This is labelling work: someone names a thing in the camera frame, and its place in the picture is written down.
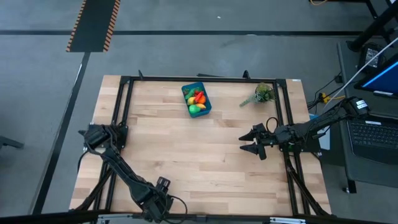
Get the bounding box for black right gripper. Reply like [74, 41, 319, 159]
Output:
[238, 123, 282, 161]

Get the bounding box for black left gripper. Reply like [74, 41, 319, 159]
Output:
[140, 176, 175, 223]

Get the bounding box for blue plastic tupperware container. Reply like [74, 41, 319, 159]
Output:
[181, 81, 213, 119]

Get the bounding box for green potted artificial plant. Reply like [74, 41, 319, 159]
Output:
[239, 82, 276, 108]

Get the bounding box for dark grey equipment cart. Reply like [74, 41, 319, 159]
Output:
[337, 40, 398, 194]

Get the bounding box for black laptop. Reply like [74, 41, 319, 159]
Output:
[338, 111, 398, 164]

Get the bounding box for thin white rod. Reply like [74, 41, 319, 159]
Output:
[323, 37, 398, 108]

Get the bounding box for black power adapter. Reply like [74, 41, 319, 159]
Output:
[357, 43, 385, 74]

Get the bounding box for monitor with blue screen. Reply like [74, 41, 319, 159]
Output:
[354, 60, 398, 100]

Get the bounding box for dark chair foot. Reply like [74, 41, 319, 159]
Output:
[0, 135, 25, 150]

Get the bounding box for black diagonal stand beam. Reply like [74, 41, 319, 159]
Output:
[346, 0, 398, 52]

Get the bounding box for black mat orange striped edges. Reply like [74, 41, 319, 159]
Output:
[65, 0, 121, 53]

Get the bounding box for silver metal bracket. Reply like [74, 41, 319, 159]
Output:
[96, 213, 134, 224]
[269, 217, 307, 224]

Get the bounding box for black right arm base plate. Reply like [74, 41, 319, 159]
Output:
[277, 128, 326, 154]

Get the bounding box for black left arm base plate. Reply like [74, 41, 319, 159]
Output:
[79, 123, 129, 149]

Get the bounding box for yellow floor cable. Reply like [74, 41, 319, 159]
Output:
[317, 92, 346, 105]

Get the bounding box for black power cable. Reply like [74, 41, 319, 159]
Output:
[306, 72, 343, 110]

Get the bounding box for black front rail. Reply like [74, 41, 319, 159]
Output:
[0, 210, 398, 224]

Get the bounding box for black aluminium table frame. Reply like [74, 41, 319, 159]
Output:
[73, 70, 332, 217]

